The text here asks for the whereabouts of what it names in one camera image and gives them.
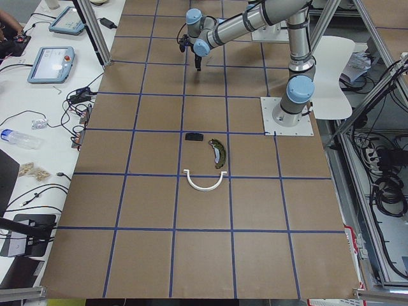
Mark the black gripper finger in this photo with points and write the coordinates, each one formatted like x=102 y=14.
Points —
x=197 y=62

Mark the aluminium frame post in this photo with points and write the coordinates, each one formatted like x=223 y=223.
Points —
x=90 y=22

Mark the black power adapter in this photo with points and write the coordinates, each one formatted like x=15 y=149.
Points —
x=107 y=23

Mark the white plastic chair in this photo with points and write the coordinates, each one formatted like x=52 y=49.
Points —
x=332 y=55

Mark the olive green brake shoe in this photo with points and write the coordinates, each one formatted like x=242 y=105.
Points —
x=219 y=151

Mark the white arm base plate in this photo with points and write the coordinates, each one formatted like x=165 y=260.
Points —
x=278 y=123

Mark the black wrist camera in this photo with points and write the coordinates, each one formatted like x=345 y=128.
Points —
x=184 y=43

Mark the white curved plastic bracket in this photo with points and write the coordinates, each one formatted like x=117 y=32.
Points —
x=204 y=184

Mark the clear plastic water bottle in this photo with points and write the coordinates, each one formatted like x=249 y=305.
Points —
x=19 y=139

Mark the blue teach pendant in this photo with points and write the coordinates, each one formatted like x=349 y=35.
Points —
x=52 y=65
x=67 y=22

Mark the near blue teach pendant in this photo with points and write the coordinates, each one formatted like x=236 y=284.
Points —
x=52 y=65

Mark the black brake pad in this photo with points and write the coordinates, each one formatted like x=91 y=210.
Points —
x=196 y=137

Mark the far blue teach pendant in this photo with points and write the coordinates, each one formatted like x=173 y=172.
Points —
x=67 y=22

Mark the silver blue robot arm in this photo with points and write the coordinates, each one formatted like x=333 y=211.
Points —
x=205 y=33

